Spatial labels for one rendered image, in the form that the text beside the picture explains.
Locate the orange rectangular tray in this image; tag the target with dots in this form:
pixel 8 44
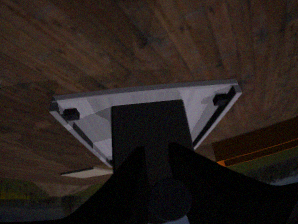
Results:
pixel 258 144

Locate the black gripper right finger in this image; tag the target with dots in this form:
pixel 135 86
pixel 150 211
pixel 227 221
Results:
pixel 222 196

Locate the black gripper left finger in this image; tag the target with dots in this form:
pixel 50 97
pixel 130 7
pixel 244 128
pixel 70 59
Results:
pixel 123 199

